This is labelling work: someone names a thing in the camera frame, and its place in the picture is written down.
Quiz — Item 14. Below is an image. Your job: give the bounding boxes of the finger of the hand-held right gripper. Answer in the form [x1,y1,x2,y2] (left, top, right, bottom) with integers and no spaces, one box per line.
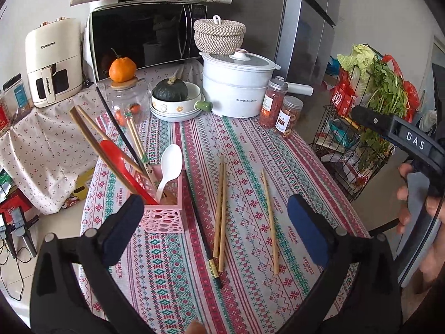
[350,105,400,140]

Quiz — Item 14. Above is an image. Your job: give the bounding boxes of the person's right forearm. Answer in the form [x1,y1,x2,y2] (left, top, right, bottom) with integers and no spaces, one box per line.
[403,273,445,334]

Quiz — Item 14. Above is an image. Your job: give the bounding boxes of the white bowl with green handle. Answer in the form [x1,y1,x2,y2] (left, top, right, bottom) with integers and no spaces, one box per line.
[150,82,213,115]

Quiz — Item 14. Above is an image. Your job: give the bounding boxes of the black wire rack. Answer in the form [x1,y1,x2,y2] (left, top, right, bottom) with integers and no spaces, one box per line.
[309,54,423,202]

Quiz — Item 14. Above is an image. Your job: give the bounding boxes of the red plastic spoon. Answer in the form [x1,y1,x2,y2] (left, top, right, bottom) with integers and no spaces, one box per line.
[99,140,159,205]

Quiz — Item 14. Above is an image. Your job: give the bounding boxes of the jar of dried fruit rings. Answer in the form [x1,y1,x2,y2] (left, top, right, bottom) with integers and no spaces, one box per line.
[275,95,304,140]

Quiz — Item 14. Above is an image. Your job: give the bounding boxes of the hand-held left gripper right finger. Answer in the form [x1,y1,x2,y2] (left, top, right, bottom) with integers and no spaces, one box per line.
[278,194,404,334]

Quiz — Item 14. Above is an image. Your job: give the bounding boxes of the dark green kabocha squash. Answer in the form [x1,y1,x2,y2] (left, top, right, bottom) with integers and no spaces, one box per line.
[153,77,189,101]

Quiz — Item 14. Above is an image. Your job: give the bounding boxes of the red box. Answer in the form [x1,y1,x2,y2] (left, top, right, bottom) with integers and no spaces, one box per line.
[0,195,30,223]

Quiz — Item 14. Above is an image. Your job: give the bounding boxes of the white electric pot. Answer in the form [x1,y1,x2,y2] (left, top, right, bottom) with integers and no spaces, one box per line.
[200,49,313,118]

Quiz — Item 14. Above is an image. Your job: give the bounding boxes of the pink plastic utensil holder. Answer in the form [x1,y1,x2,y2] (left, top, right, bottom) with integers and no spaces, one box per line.
[141,165,184,234]

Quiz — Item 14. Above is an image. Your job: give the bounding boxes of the red plastic bag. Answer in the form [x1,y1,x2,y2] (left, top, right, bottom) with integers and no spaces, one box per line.
[401,80,421,122]

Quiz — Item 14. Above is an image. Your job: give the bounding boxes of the red label bottle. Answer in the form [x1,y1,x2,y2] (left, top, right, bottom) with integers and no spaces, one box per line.
[0,90,13,138]

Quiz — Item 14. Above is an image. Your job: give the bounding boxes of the panda printed chopstick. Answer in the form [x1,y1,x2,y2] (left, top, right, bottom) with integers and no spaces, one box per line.
[125,116,153,182]
[130,115,156,183]

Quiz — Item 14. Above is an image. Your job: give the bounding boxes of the yellow cardboard box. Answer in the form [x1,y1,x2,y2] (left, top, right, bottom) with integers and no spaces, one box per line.
[73,169,96,200]

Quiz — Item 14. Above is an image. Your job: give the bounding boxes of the red snack packet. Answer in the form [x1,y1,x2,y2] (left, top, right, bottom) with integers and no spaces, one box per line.
[328,70,359,117]

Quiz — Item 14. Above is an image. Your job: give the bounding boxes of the glass jar with wooden lid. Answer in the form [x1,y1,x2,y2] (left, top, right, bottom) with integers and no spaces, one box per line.
[97,77,154,126]

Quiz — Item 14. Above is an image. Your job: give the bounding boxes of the glass pot lid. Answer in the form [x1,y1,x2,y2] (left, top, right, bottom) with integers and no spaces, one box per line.
[208,49,275,68]

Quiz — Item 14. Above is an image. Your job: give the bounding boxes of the orange mandarin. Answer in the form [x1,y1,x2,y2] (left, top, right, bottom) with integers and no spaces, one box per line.
[109,49,137,83]

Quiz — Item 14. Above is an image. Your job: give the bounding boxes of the black chopstick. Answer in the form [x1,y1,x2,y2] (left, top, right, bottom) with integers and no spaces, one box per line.
[95,85,148,171]
[184,171,223,289]

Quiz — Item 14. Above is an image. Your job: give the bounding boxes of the grey refrigerator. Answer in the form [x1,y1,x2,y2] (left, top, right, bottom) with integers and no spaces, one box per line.
[195,0,343,89]

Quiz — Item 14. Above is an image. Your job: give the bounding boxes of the cream air fryer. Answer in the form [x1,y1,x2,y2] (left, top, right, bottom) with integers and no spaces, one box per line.
[25,17,84,108]

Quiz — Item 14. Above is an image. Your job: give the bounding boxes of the person's right hand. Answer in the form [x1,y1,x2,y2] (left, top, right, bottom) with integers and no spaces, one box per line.
[397,163,445,279]

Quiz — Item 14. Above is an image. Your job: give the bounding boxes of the blue label jar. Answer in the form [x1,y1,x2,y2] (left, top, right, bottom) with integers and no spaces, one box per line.
[3,74,30,122]

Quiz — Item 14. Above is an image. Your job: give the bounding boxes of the woven lidded basket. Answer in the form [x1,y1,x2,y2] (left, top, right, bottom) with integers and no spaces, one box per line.
[193,15,246,55]

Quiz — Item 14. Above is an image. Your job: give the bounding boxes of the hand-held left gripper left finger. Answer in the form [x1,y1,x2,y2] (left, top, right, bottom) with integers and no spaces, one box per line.
[29,194,154,334]

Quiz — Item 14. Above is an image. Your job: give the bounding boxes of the black curved metal frame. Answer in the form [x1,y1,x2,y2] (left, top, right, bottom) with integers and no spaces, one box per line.
[368,181,435,288]

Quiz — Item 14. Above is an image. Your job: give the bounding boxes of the jar of red dried fruit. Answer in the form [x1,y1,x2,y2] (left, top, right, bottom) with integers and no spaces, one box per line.
[258,77,289,129]

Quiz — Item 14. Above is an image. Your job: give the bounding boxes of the small floral cabinet cloth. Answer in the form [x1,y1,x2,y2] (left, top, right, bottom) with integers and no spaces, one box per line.
[0,66,206,216]

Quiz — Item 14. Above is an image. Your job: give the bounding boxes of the napa cabbage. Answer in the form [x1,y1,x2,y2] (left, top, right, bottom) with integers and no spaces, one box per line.
[337,43,379,73]

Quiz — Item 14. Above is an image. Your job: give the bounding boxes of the long bamboo chopstick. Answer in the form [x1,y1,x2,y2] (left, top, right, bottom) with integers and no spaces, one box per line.
[261,170,280,276]
[70,109,131,195]
[76,105,147,178]
[73,107,136,193]
[213,155,225,258]
[218,162,228,272]

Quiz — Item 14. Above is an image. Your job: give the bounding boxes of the grey black tool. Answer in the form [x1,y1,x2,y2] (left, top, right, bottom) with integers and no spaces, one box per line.
[0,207,39,259]

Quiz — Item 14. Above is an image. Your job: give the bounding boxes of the black microwave oven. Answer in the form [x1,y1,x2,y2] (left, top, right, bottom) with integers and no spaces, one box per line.
[85,0,209,82]

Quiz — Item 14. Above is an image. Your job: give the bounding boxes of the green leafy celery bunch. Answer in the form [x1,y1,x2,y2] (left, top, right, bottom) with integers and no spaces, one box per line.
[358,57,409,171]

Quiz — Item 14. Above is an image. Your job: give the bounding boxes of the white plastic spoon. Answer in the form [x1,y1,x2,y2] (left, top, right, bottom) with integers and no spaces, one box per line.
[155,144,183,204]

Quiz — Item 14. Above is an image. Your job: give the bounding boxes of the blue white packet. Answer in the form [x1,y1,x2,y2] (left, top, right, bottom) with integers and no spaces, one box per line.
[328,120,359,147]

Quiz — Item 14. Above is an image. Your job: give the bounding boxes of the striped patterned tablecloth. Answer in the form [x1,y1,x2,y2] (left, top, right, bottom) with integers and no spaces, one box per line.
[79,109,371,334]

